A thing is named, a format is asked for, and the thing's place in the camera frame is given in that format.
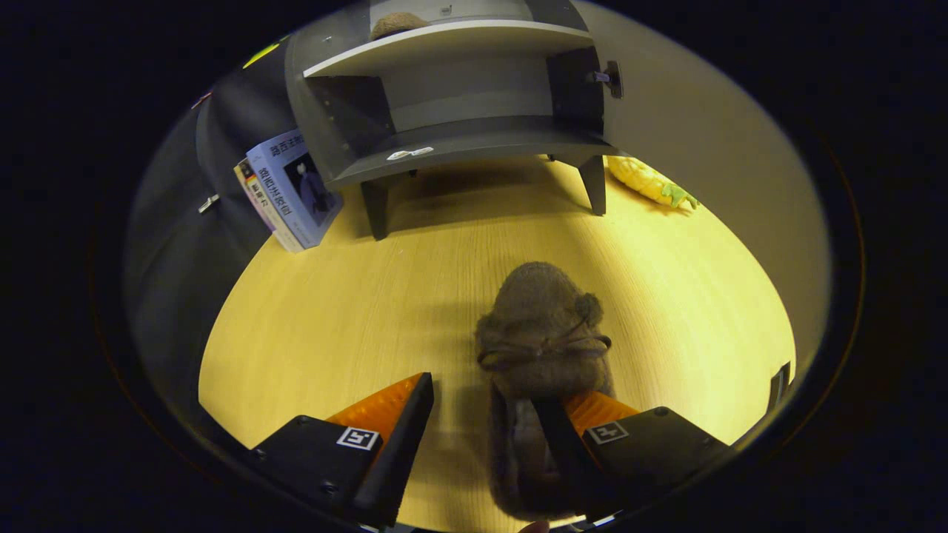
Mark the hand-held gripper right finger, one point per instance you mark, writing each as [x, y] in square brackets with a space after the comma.
[563, 451]

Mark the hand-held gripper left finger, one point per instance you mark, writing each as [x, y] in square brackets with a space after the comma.
[404, 444]

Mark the brown fluffy shoe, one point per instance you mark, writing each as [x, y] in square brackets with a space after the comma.
[541, 318]
[396, 24]

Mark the grey shoe cabinet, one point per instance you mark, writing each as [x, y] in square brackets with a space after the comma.
[459, 96]

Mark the blue cover book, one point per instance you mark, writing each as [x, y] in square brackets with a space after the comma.
[296, 185]

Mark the yellow plush toy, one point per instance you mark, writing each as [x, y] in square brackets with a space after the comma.
[644, 180]

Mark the white spine book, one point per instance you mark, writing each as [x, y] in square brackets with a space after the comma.
[255, 194]

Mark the black backdrop cloth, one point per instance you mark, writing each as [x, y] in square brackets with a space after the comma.
[178, 259]

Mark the silver metal clip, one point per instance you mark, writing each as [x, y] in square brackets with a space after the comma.
[208, 204]

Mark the wooden clothes peg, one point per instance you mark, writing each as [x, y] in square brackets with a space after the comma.
[202, 100]

